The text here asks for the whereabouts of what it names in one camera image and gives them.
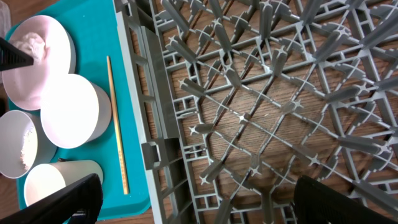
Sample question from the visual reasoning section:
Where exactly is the right wooden chopstick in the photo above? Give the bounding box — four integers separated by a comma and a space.
106, 55, 130, 195

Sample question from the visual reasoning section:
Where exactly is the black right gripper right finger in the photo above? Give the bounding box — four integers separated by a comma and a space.
294, 175, 397, 224

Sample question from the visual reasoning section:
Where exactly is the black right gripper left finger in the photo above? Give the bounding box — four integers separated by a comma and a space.
1, 173, 103, 224

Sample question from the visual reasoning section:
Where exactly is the grey-green bowl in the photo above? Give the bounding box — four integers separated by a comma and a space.
1, 110, 57, 179

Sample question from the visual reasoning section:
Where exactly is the white cup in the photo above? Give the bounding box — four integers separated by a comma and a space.
24, 160, 104, 206

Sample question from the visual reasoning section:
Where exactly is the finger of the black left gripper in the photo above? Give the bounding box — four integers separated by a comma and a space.
0, 38, 34, 71

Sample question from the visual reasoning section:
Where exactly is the pile of rice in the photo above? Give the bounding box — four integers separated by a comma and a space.
20, 126, 37, 170

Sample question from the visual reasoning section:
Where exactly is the grey dishwasher rack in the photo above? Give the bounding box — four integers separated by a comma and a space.
114, 0, 397, 223

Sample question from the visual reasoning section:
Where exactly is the large pink plate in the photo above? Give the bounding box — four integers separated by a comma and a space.
2, 15, 76, 111

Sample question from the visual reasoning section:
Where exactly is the teal plastic tray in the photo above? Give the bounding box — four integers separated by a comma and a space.
39, 1, 150, 220

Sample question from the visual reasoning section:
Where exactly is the pink shallow bowl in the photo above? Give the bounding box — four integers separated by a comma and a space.
40, 74, 112, 149

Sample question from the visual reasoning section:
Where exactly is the white tissue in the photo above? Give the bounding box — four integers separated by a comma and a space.
12, 32, 46, 62

